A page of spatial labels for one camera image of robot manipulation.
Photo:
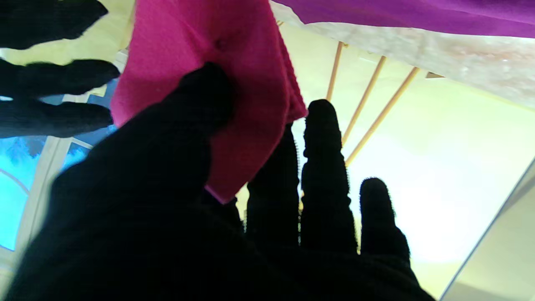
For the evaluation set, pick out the white shade tripod floor lamp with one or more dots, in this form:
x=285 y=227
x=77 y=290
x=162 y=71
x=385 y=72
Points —
x=368 y=96

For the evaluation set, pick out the white framed window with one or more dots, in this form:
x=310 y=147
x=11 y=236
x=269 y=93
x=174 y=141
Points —
x=29 y=175

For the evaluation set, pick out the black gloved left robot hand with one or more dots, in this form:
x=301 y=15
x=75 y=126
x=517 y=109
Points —
x=167 y=217

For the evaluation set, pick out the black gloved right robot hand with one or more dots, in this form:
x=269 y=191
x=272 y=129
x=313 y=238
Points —
x=46 y=75

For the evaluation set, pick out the red pink sock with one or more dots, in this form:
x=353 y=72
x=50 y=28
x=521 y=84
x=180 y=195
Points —
x=234 y=62

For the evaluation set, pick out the magenta purple shorts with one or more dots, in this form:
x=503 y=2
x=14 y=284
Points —
x=418 y=14

